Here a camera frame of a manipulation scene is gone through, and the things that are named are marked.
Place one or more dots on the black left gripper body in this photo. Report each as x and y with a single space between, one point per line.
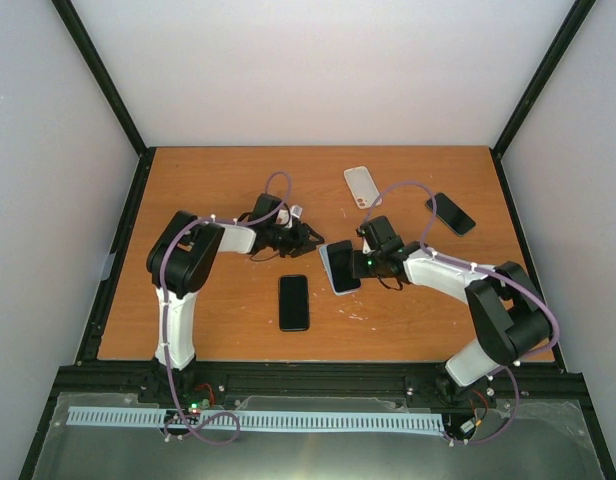
286 241

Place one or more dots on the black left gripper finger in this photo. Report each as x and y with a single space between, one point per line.
305 248
308 236

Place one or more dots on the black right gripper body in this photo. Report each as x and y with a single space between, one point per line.
367 270

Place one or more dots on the light blue phone case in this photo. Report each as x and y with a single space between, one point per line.
327 268

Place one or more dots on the black phone case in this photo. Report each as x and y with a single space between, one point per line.
282 302

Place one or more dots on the silver phone black screen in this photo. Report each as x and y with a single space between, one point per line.
294 302

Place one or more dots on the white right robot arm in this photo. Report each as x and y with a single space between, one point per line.
509 317

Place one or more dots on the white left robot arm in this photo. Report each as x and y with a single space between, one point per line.
181 260

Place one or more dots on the cream phone case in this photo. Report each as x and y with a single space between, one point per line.
361 186

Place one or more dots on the teal phone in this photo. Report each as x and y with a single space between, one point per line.
450 214

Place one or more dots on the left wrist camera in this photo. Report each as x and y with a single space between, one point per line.
287 216

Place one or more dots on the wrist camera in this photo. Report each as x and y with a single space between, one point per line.
287 216
378 235

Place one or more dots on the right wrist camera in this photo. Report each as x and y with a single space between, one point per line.
378 235

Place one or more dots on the light blue cable duct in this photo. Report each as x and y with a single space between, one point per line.
265 421

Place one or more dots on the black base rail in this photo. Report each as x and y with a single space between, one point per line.
408 384

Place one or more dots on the black frame post left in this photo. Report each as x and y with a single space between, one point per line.
88 51

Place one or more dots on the black frame post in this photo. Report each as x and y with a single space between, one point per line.
88 51
562 40

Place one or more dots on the black frame post right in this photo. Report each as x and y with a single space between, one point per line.
562 40

